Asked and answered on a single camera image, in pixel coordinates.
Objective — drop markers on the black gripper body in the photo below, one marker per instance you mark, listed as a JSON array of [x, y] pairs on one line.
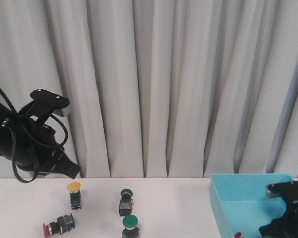
[[285, 226], [30, 147]]

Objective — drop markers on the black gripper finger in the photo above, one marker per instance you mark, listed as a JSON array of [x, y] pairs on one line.
[[70, 168]]

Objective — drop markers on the red push button front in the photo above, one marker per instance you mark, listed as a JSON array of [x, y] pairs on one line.
[[238, 235]]

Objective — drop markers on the red push button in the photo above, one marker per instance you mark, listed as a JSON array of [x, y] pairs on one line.
[[238, 235], [64, 223]]

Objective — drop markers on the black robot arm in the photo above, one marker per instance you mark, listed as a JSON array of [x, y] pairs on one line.
[[38, 112]]

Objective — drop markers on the light blue plastic box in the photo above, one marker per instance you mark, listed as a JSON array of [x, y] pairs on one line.
[[240, 204]]

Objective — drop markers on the red push button lying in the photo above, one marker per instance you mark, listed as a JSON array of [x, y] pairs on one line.
[[64, 223]]

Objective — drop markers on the rear green push button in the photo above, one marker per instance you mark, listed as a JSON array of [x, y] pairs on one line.
[[126, 202]]

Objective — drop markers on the green push button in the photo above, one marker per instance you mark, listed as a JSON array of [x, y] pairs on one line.
[[126, 202], [130, 230]]

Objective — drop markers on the front green push button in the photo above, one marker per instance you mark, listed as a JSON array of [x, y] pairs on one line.
[[130, 230]]

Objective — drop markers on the grey pleated curtain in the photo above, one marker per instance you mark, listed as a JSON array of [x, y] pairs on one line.
[[162, 88]]

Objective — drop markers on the yellow push button switch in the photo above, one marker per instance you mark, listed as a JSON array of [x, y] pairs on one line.
[[75, 195]]

